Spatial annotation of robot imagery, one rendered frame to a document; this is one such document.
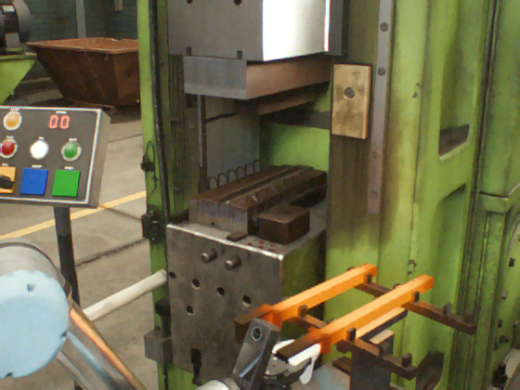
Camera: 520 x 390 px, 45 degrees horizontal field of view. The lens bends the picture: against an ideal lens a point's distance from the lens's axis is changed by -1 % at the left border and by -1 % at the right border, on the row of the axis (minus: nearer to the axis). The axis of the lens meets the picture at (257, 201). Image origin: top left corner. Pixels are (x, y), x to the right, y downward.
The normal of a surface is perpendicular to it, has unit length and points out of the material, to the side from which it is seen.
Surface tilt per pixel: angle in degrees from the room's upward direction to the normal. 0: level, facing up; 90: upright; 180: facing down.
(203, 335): 90
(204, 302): 90
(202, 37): 90
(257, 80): 90
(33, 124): 60
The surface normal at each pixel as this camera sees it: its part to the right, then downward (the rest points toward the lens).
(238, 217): -0.58, 0.26
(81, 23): 0.78, 0.20
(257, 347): -0.62, -0.23
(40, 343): 0.51, 0.22
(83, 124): -0.15, -0.20
